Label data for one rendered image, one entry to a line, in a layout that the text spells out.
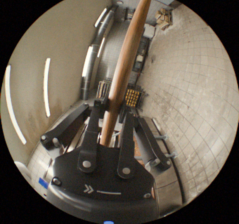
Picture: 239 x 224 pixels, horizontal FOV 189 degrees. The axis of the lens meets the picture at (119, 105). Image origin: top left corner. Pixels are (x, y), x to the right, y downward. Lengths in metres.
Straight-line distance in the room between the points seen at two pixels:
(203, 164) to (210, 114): 0.66
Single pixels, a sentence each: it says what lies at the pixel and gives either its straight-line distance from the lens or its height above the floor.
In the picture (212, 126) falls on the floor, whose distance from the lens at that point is 1.24.
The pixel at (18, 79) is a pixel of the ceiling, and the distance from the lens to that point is 1.46.
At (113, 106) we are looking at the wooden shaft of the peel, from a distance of 0.16.
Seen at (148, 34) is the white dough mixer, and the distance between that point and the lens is 4.92.
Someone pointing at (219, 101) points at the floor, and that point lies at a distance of 1.26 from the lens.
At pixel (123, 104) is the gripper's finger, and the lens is 0.16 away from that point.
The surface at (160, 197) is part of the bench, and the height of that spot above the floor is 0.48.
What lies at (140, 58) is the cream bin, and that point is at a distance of 4.63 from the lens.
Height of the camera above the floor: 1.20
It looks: 6 degrees down
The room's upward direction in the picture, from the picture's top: 76 degrees counter-clockwise
